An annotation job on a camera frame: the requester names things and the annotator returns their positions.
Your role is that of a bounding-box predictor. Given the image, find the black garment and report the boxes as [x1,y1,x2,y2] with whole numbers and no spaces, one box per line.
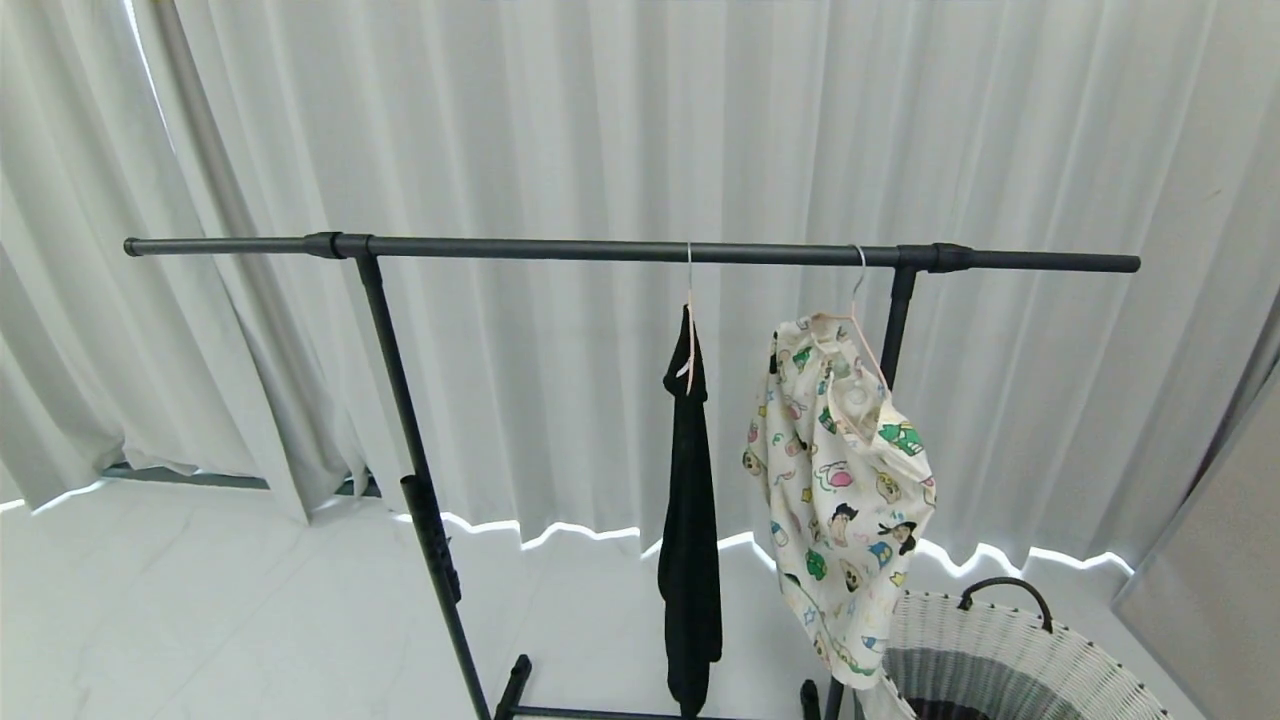
[657,305,724,717]

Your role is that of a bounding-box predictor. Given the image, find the white curtain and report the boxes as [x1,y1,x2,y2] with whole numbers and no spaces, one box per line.
[0,0,1280,576]

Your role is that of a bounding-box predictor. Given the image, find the black clothes rack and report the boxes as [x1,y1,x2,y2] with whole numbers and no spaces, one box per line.
[123,232,1142,720]

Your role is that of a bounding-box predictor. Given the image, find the cream printed garment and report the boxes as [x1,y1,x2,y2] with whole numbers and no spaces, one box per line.
[742,314,938,691]

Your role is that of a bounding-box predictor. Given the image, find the pink clothes hanger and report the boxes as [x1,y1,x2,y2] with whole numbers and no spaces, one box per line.
[812,245,891,393]
[676,242,697,395]

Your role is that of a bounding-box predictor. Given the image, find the white laundry basket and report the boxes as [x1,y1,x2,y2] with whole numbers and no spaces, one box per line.
[855,577,1173,720]

